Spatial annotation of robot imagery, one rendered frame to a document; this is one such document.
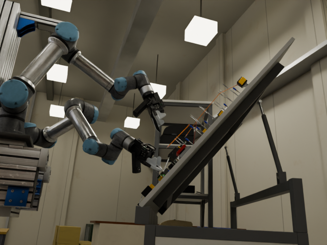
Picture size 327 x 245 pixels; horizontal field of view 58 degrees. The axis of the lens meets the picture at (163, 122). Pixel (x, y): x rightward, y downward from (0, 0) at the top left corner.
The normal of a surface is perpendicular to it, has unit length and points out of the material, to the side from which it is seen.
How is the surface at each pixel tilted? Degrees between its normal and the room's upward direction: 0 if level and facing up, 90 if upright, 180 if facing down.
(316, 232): 90
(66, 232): 90
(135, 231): 90
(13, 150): 90
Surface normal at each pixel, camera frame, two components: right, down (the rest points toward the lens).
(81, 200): 0.32, -0.30
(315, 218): -0.95, -0.15
